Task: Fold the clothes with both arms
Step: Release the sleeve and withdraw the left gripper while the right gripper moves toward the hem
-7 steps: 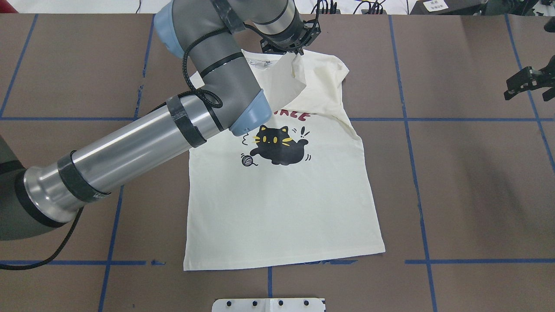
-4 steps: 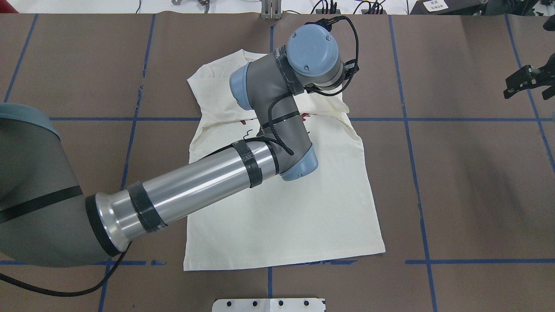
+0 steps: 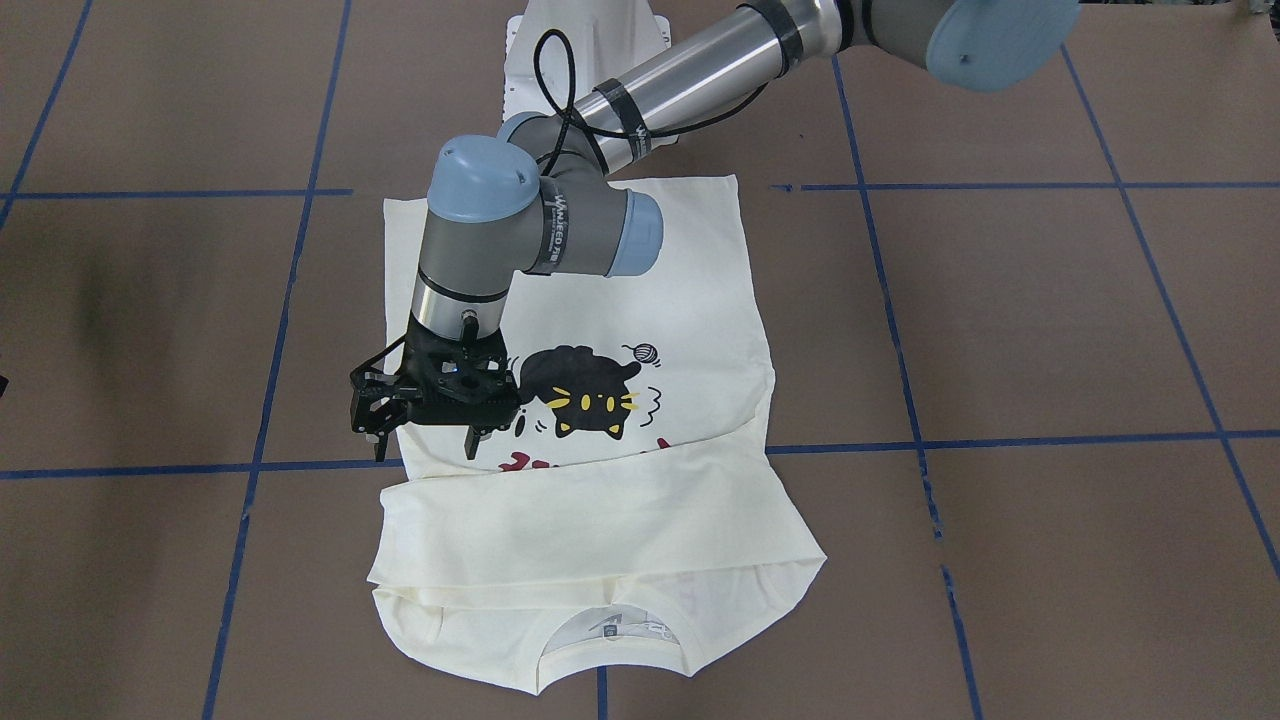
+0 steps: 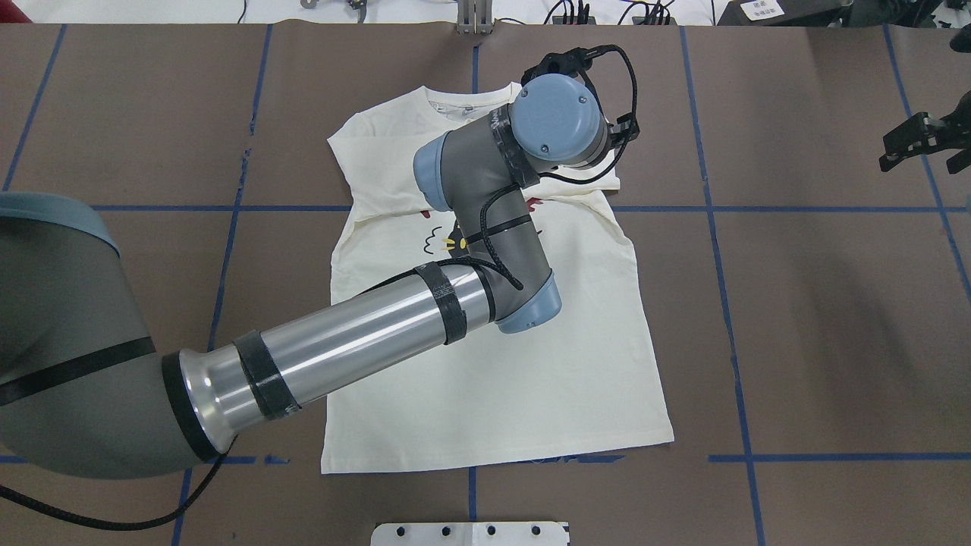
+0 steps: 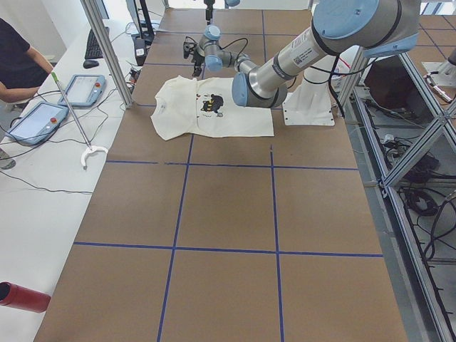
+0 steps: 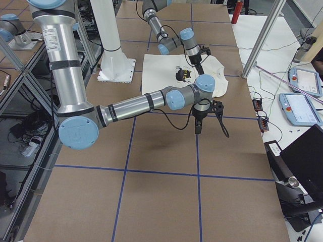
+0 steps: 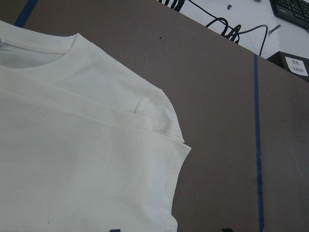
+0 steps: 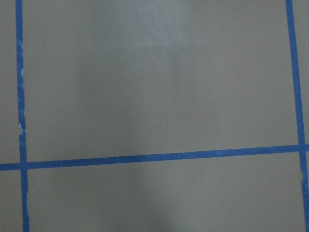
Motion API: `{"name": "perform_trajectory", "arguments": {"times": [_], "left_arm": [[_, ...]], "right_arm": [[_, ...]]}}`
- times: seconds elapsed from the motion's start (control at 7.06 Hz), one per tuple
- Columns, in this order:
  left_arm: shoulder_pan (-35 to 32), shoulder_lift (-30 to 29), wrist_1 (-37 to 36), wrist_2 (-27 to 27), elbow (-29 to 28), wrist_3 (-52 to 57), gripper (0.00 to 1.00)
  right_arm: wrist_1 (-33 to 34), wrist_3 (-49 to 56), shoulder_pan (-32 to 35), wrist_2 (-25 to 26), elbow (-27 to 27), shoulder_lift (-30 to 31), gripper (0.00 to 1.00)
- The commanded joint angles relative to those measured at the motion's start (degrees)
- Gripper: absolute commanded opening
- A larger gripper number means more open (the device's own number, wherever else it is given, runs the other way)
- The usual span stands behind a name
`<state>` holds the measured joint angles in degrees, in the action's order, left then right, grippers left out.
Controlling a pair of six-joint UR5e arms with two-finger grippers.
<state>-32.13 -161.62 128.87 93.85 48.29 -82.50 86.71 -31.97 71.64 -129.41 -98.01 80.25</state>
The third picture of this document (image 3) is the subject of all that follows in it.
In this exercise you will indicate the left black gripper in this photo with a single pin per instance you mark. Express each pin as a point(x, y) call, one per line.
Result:
point(375, 398)

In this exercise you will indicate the cream long-sleeve cat shirt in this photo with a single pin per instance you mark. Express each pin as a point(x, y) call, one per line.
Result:
point(629, 516)

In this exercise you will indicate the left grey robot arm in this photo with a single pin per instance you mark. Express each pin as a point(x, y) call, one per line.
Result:
point(534, 197)

